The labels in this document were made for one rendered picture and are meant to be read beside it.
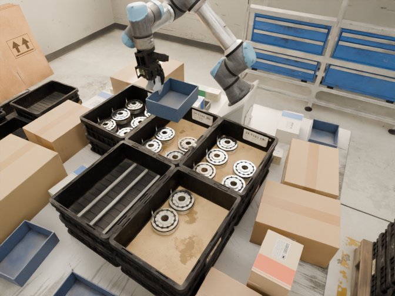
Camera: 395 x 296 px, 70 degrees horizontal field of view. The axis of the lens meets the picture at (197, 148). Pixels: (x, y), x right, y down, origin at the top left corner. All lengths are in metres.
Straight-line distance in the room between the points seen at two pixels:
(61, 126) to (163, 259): 0.90
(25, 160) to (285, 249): 1.11
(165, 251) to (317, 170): 0.74
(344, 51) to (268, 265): 2.40
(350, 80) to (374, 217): 1.33
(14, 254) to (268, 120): 1.47
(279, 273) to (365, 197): 1.74
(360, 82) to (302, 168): 1.92
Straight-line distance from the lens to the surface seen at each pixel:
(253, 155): 1.38
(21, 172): 1.37
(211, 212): 1.14
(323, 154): 1.45
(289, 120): 1.72
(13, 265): 1.36
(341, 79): 3.14
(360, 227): 2.40
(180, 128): 1.50
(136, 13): 1.11
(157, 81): 1.21
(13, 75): 3.87
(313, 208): 1.21
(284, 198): 1.20
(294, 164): 1.35
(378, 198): 2.65
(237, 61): 1.53
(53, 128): 1.61
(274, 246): 1.00
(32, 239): 1.39
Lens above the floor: 1.78
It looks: 43 degrees down
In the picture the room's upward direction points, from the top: 1 degrees clockwise
